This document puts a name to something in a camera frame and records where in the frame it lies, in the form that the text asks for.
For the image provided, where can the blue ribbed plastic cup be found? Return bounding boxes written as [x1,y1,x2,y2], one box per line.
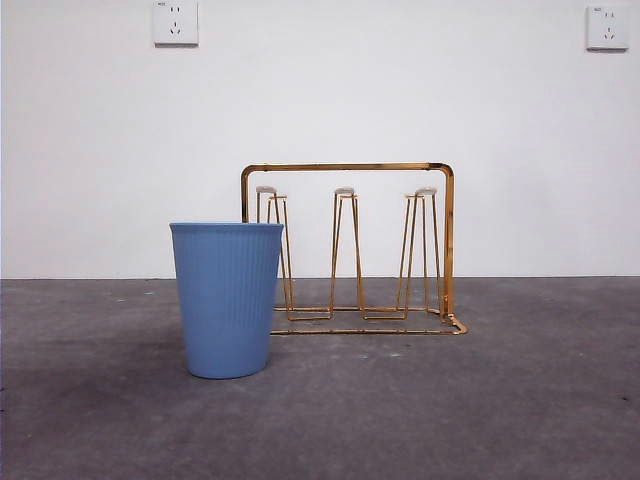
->
[168,221,285,380]

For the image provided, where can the gold wire cup rack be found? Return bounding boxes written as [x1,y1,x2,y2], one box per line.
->
[239,160,471,337]

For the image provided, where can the white wall socket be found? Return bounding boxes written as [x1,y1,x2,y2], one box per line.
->
[153,0,200,49]
[585,4,630,52]

